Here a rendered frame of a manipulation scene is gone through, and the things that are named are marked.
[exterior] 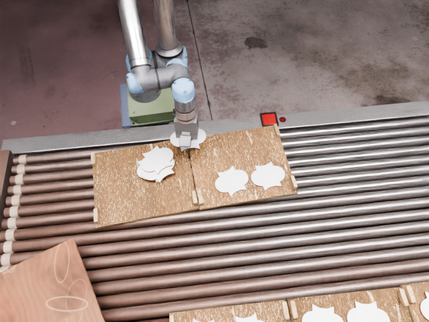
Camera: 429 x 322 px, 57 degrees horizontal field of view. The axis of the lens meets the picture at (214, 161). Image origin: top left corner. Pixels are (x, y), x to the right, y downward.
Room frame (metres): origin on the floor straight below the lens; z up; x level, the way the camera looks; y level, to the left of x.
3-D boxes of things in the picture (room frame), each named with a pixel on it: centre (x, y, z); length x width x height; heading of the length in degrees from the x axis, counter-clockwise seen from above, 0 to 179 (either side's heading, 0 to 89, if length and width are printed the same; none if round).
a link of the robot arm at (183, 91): (0.91, 0.11, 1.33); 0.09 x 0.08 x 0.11; 13
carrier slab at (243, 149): (0.86, -0.11, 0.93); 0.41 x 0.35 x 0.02; 100
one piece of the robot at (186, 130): (0.88, 0.11, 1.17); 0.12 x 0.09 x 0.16; 175
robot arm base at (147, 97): (1.27, 0.33, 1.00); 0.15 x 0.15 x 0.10
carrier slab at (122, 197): (0.79, 0.30, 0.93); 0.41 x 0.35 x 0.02; 102
